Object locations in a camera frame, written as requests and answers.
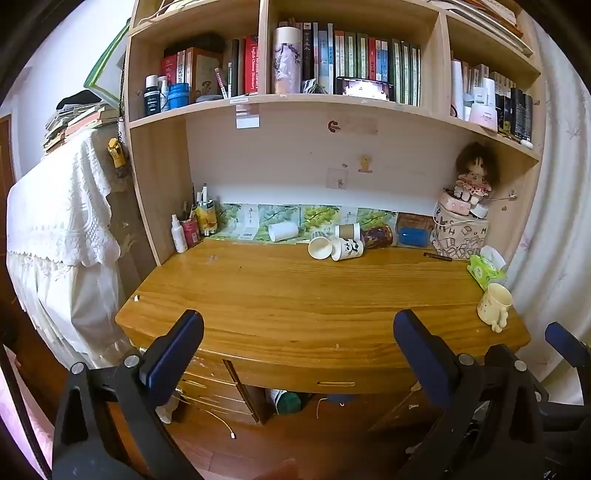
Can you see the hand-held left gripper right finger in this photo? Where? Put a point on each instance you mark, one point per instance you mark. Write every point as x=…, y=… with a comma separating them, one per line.
x=425, y=360

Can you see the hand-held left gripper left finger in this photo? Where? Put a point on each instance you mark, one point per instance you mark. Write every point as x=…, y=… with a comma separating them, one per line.
x=173, y=355

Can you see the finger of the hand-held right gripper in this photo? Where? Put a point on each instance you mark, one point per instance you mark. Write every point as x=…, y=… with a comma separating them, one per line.
x=568, y=342

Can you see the blue cup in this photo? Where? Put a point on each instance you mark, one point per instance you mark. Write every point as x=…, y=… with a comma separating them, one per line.
x=413, y=237

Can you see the dark floral cup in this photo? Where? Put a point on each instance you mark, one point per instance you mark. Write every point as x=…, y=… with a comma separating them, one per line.
x=377, y=235

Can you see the panda print paper cup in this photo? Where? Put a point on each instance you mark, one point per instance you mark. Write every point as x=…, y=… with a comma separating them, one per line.
x=348, y=249

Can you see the brown paper cup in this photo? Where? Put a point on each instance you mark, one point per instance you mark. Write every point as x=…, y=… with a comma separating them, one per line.
x=348, y=230

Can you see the green patterned white paper cup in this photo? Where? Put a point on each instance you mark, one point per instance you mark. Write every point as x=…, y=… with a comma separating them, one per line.
x=320, y=248

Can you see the plain white paper cup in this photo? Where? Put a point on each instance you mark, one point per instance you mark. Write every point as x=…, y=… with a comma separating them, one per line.
x=284, y=231

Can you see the wooden drawer unit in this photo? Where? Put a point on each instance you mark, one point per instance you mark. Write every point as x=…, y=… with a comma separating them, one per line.
x=217, y=387

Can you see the cream ceramic mug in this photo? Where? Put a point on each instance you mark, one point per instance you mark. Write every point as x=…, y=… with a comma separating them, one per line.
x=493, y=302

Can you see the brown pen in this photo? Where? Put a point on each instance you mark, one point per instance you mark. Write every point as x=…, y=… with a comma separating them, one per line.
x=437, y=256

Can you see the green tissue pack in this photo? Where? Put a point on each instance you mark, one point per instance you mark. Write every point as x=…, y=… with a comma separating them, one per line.
x=485, y=270

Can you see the white spray bottle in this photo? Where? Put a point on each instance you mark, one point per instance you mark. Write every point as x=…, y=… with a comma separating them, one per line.
x=178, y=235

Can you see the green and white container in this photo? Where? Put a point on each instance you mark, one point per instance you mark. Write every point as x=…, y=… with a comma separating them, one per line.
x=286, y=400

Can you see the letter print fabric basket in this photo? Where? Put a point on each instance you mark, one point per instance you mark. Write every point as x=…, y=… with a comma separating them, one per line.
x=458, y=235

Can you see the wooden desk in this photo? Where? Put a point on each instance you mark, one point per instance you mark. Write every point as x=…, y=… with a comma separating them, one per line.
x=295, y=304

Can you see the yellow pen holder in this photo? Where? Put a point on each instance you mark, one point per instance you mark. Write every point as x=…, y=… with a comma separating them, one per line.
x=206, y=220

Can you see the brown wooden box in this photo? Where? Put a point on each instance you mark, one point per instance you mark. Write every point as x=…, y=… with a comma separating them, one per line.
x=415, y=220

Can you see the pink box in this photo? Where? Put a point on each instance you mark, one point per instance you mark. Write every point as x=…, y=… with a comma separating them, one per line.
x=455, y=201

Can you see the wooden bookshelf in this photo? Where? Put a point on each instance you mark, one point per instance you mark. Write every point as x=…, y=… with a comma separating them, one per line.
x=152, y=194

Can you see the white lace cloth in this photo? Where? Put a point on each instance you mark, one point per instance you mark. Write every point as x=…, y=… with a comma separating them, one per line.
x=60, y=207

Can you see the brown haired rag doll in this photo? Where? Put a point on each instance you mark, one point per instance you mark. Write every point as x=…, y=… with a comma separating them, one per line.
x=475, y=173

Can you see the yellow hanging toy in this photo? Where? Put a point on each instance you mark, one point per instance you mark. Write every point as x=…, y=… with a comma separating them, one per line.
x=115, y=152

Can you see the stack of worn books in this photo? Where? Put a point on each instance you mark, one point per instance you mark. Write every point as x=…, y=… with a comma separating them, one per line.
x=76, y=124

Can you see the row of cosmetic boxes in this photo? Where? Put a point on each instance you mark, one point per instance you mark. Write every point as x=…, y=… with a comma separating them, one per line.
x=491, y=104

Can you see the blue jar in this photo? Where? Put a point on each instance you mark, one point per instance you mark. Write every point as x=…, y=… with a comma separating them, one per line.
x=179, y=95

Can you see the black bottle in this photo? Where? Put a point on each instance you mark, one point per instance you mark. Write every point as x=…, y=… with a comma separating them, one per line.
x=151, y=96

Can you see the small white bottle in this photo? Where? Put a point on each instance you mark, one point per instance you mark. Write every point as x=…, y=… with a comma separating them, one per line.
x=163, y=94

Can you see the black folded cloth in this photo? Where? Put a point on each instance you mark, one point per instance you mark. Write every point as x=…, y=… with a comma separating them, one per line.
x=76, y=100

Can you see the black phone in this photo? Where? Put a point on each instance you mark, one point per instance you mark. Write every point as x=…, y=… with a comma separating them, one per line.
x=364, y=86

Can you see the row of red books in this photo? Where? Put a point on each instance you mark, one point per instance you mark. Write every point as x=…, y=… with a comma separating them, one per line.
x=207, y=69

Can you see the green framed board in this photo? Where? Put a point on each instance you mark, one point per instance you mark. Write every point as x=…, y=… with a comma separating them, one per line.
x=108, y=69

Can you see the row of green spined books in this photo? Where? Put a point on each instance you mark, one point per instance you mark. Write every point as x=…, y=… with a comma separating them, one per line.
x=364, y=55

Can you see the white floral cylinder box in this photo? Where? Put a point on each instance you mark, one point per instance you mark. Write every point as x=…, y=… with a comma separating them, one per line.
x=286, y=60

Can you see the pile of flat books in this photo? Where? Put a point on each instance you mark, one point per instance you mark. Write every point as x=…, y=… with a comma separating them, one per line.
x=485, y=21

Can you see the yellow wall sticker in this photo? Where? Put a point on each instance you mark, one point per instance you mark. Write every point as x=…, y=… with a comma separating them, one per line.
x=365, y=164

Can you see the brown wall sticker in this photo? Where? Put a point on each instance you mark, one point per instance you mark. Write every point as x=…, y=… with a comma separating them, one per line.
x=333, y=125

